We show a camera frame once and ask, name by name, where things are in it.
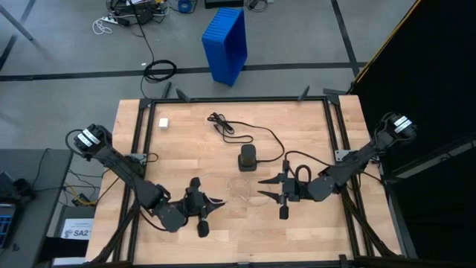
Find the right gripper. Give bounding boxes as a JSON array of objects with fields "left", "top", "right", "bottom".
[{"left": 257, "top": 159, "right": 313, "bottom": 221}]

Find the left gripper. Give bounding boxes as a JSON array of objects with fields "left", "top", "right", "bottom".
[{"left": 181, "top": 176, "right": 228, "bottom": 239}]

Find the black tower power strip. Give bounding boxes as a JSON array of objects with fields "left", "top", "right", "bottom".
[{"left": 237, "top": 144, "right": 259, "bottom": 173}]

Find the box with SA2 label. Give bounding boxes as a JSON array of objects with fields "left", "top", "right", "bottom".
[{"left": 51, "top": 204, "right": 97, "bottom": 266}]

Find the blue plastic bin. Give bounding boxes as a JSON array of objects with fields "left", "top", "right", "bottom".
[{"left": 201, "top": 7, "right": 249, "bottom": 88}]

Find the dark grey side table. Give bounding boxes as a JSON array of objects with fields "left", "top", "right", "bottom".
[{"left": 0, "top": 148, "right": 74, "bottom": 268}]

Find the black curtain yellow edge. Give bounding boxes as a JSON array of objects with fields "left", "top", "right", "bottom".
[{"left": 350, "top": 0, "right": 476, "bottom": 268}]

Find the black flat box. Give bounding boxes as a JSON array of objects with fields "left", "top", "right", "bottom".
[{"left": 204, "top": 0, "right": 245, "bottom": 10}]

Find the black desk device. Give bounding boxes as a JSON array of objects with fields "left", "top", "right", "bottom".
[{"left": 0, "top": 170, "right": 37, "bottom": 205}]

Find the black floor equipment box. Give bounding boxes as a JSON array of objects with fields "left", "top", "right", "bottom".
[{"left": 110, "top": 0, "right": 169, "bottom": 26}]

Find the white floor power strip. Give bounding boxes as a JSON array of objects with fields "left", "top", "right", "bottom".
[{"left": 100, "top": 14, "right": 130, "bottom": 28}]

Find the black power strip cable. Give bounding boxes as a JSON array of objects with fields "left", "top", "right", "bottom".
[{"left": 206, "top": 112, "right": 286, "bottom": 164}]

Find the grey metal base plate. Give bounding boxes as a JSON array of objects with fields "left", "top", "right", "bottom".
[
  {"left": 123, "top": 153, "right": 149, "bottom": 168},
  {"left": 334, "top": 149, "right": 353, "bottom": 163}
]

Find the black metal table frame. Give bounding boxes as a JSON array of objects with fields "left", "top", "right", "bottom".
[{"left": 86, "top": 84, "right": 407, "bottom": 268}]

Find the yellow floor cable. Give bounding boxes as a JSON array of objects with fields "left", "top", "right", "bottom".
[{"left": 63, "top": 183, "right": 98, "bottom": 208}]

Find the black coiled floor cable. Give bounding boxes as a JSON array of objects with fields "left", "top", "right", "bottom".
[{"left": 128, "top": 0, "right": 179, "bottom": 100}]

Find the white coiled cable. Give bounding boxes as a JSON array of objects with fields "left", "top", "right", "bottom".
[{"left": 91, "top": 17, "right": 114, "bottom": 36}]

